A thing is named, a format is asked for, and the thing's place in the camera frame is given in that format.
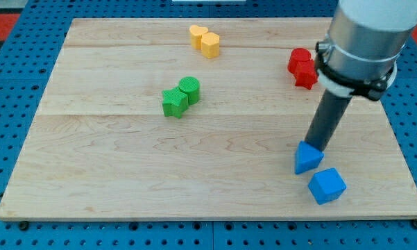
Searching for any blue triangle block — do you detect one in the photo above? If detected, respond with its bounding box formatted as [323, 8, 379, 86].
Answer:
[294, 141, 324, 174]

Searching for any yellow hexagon block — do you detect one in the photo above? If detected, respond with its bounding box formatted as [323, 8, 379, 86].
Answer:
[201, 33, 220, 58]

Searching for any red cylinder block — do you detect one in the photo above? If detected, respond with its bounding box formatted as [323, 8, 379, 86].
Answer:
[287, 48, 312, 74]

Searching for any black clamp ring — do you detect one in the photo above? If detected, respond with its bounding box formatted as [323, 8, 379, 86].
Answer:
[314, 40, 396, 102]

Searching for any light wooden board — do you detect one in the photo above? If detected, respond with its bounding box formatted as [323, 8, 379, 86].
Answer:
[0, 18, 417, 222]

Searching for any green cylinder block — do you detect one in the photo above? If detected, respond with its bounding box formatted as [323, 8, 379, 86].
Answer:
[178, 76, 200, 105]

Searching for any green star block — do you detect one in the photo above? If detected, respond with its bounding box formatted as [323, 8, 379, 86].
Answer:
[162, 87, 189, 119]

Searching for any red star block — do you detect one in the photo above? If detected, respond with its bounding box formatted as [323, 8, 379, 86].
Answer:
[293, 60, 318, 90]

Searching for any blue cube block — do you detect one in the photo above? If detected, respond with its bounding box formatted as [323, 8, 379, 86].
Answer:
[308, 168, 347, 205]

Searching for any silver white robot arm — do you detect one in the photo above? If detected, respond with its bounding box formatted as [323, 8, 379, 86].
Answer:
[315, 0, 417, 101]

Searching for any yellow heart block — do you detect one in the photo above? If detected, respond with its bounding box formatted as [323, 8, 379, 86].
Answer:
[189, 24, 209, 50]

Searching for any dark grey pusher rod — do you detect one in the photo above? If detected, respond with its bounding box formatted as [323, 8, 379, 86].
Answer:
[304, 90, 351, 151]

